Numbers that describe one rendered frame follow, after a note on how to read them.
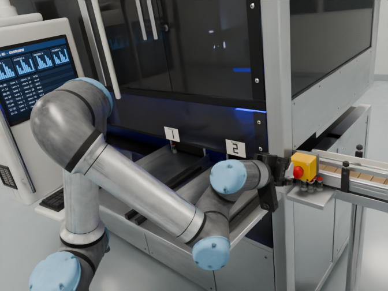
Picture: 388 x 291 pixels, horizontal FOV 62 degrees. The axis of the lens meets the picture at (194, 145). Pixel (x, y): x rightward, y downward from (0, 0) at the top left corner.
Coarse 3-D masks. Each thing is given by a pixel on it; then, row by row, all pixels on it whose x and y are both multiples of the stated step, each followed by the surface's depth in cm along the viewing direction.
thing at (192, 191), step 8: (208, 168) 131; (200, 176) 127; (208, 176) 131; (192, 184) 125; (200, 184) 127; (208, 184) 126; (176, 192) 119; (184, 192) 122; (192, 192) 122; (200, 192) 121; (248, 192) 117; (256, 192) 110; (192, 200) 117; (240, 200) 113; (248, 200) 107; (232, 208) 109; (240, 208) 104; (232, 216) 102
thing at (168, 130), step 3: (165, 129) 143; (168, 129) 142; (171, 129) 140; (174, 129) 139; (177, 129) 138; (165, 132) 144; (168, 132) 143; (171, 132) 141; (174, 132) 140; (177, 132) 139; (168, 135) 144; (171, 135) 142; (174, 135) 141; (177, 135) 139; (168, 138) 145; (171, 138) 143; (174, 138) 141; (177, 138) 140
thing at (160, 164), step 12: (168, 144) 159; (144, 156) 150; (156, 156) 155; (168, 156) 154; (180, 156) 152; (192, 156) 150; (204, 156) 141; (144, 168) 146; (156, 168) 144; (168, 168) 143; (180, 168) 141; (192, 168) 136; (168, 180) 126
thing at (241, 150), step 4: (228, 140) 120; (228, 144) 121; (232, 144) 120; (240, 144) 117; (244, 144) 116; (228, 148) 122; (232, 148) 121; (240, 148) 118; (244, 148) 117; (228, 152) 123; (232, 152) 122; (240, 152) 119; (244, 152) 117; (244, 156) 118
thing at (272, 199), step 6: (270, 180) 84; (264, 186) 86; (270, 186) 84; (258, 192) 88; (264, 192) 87; (270, 192) 85; (264, 198) 88; (270, 198) 86; (276, 198) 88; (264, 204) 89; (270, 204) 88; (276, 204) 88; (270, 210) 89
